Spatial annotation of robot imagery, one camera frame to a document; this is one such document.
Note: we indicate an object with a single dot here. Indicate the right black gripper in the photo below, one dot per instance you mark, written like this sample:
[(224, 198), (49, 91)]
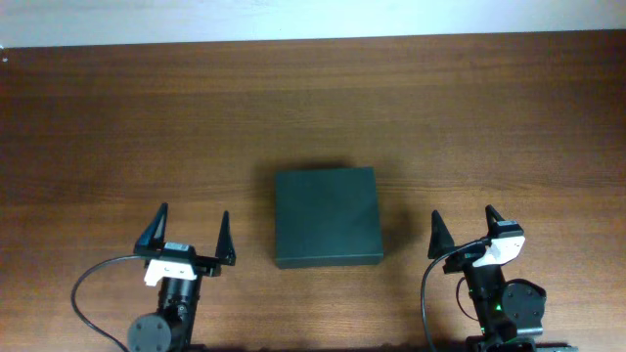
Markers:
[(441, 241)]

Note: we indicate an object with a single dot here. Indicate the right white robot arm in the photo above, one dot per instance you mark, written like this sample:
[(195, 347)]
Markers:
[(509, 313)]

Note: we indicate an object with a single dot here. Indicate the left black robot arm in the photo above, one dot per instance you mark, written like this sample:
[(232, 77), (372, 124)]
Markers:
[(170, 326)]

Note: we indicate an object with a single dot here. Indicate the black gift box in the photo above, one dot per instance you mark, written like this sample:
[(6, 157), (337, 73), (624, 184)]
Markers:
[(327, 217)]

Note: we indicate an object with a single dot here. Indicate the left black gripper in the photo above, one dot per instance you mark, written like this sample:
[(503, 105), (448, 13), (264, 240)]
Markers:
[(210, 267)]

